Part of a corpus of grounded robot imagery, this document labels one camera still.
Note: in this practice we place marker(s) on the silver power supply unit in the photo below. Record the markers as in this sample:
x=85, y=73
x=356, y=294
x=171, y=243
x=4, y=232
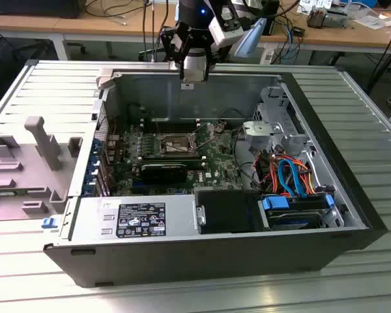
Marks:
x=91, y=215

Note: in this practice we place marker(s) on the blue disk carrier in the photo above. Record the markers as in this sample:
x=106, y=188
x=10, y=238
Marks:
x=275, y=203

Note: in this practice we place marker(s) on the black office chair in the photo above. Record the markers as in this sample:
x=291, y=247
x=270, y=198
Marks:
x=32, y=49

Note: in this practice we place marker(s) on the blue card retention clip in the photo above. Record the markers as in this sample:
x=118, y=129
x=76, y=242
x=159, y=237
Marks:
x=97, y=144
x=92, y=168
x=88, y=189

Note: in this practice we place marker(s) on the silver CPU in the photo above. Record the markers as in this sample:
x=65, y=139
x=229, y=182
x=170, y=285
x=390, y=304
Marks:
x=195, y=70

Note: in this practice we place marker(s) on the wooden desk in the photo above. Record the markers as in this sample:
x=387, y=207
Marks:
x=84, y=24

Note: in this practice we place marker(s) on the white power strip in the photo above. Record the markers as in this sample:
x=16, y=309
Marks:
x=266, y=56

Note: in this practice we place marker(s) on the metal locking lever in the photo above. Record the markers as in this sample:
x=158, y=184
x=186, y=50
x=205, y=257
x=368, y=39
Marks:
x=156, y=124
x=172, y=147

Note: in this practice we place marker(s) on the black tripod leg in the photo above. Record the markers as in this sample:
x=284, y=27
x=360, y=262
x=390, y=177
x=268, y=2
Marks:
x=385, y=62

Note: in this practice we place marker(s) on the blue plastic clip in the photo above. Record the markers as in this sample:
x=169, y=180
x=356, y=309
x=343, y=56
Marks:
x=49, y=223

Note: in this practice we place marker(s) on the white barcode sticker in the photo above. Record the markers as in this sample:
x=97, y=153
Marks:
x=187, y=85

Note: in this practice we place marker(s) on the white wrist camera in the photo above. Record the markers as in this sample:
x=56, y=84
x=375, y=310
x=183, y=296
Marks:
x=225, y=34

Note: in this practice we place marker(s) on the green RAM stick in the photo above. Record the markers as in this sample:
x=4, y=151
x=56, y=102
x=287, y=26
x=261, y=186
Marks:
x=1, y=193

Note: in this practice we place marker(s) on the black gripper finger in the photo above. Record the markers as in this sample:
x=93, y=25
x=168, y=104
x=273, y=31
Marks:
x=207, y=65
x=181, y=65

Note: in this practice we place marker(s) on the finned metal cooler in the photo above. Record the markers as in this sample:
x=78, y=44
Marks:
x=316, y=18

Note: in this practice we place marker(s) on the grey metal disk bay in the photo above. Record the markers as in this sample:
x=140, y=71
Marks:
x=260, y=129

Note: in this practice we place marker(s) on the silver drive cage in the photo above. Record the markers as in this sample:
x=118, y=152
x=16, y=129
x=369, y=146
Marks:
x=277, y=104

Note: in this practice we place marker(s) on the black graphics card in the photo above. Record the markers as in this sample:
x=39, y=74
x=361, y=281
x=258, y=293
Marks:
x=163, y=174

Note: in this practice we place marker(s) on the black PC case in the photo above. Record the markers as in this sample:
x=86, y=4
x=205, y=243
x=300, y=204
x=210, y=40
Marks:
x=182, y=261

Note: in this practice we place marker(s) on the grey metal box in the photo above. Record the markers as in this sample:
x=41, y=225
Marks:
x=337, y=19

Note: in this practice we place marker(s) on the black RAM slot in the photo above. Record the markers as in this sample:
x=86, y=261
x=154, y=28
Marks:
x=148, y=120
x=148, y=125

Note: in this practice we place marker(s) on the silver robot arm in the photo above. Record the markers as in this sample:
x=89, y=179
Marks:
x=251, y=39

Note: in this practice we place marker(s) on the green motherboard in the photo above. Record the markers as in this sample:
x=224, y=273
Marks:
x=215, y=156

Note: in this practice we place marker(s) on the silver latch bracket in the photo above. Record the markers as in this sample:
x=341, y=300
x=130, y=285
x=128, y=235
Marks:
x=201, y=216

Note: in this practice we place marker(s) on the CPU socket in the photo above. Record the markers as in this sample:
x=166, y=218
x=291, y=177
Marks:
x=179, y=140

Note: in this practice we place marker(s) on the blue expansion slot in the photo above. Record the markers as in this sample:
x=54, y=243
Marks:
x=143, y=188

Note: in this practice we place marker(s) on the small black adapter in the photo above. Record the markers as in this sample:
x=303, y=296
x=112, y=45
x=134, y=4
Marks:
x=298, y=31

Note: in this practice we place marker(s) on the black equipment box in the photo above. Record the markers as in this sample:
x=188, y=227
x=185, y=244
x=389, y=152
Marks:
x=36, y=8

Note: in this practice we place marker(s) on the white paper sheet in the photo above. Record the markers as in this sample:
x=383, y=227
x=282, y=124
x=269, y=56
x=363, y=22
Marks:
x=371, y=21

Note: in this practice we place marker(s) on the grey parts rack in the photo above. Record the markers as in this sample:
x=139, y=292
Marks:
x=19, y=199

